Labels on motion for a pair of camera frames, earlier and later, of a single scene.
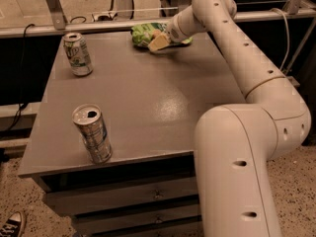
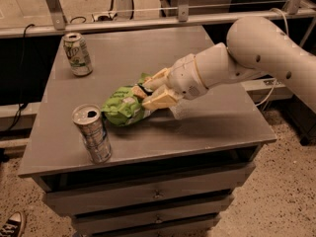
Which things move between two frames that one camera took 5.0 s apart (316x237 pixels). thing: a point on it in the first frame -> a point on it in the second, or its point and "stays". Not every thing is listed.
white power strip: x=104 y=16 stays
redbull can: x=89 y=119 stays
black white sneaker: x=13 y=226 stays
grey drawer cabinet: x=151 y=103 stays
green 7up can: x=77 y=54 stays
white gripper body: x=173 y=34 -> x=184 y=77
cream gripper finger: x=158 y=40 -> x=164 y=100
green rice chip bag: x=142 y=33 -> x=124 y=107
